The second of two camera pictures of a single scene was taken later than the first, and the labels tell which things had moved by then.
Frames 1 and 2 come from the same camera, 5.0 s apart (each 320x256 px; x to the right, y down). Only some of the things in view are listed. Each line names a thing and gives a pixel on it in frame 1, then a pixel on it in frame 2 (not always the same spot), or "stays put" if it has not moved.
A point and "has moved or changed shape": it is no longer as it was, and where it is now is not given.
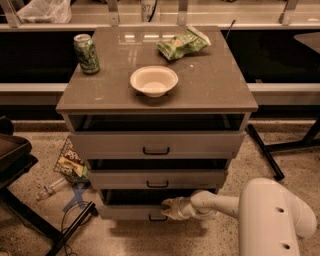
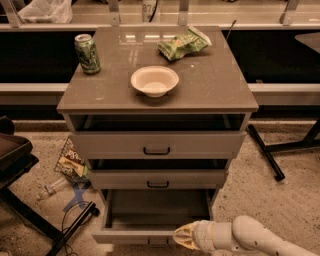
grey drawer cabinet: x=157 y=111 stays put
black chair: x=15 y=158 stays put
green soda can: x=87 y=53 stays put
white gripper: x=183 y=207 to x=203 y=234
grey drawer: x=141 y=204 has moved or changed shape
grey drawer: x=157 y=179 stays put
